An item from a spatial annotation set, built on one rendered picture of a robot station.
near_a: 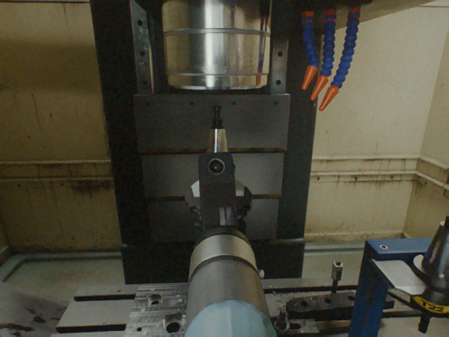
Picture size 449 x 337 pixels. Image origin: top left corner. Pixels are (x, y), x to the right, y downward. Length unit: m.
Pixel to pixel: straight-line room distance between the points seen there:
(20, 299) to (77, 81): 0.85
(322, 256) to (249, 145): 0.87
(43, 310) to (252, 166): 0.90
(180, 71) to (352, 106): 1.13
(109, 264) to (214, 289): 1.36
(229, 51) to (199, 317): 0.30
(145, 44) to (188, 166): 0.38
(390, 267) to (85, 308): 0.73
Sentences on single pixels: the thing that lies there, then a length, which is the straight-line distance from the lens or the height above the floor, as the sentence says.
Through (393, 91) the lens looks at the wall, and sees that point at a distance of 1.55.
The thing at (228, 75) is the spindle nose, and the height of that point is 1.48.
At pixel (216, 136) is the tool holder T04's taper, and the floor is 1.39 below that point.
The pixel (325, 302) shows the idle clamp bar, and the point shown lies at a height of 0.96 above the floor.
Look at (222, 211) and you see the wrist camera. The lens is 0.37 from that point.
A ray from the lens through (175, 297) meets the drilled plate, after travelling 0.75.
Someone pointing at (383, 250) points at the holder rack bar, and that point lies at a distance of 0.53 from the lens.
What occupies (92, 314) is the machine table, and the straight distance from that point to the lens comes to 0.89.
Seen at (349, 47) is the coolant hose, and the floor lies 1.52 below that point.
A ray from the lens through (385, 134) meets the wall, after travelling 1.57.
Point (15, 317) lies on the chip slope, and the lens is 1.30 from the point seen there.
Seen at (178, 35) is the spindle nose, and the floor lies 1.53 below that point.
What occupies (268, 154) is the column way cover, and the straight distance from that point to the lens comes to 0.97.
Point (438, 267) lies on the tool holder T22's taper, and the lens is 0.51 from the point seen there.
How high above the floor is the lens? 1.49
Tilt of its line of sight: 19 degrees down
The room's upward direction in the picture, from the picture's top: straight up
